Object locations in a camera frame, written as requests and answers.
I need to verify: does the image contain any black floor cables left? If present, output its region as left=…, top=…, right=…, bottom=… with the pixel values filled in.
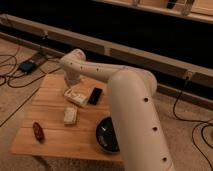
left=0, top=45, right=63, bottom=128

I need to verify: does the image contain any black ceramic bowl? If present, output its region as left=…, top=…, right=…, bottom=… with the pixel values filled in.
left=96, top=117, right=120, bottom=154

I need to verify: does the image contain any wooden folding table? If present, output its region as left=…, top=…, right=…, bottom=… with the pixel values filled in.
left=10, top=74, right=121, bottom=162

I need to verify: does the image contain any red oblong object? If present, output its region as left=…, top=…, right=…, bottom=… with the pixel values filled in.
left=33, top=122, right=44, bottom=141

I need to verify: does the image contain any white rectangular sponge block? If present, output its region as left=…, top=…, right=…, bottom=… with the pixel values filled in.
left=64, top=107, right=77, bottom=125

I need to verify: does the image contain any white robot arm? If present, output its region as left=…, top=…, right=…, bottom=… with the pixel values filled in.
left=60, top=49, right=176, bottom=171

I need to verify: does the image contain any blue power adapter box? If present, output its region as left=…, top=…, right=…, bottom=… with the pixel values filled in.
left=18, top=60, right=37, bottom=74

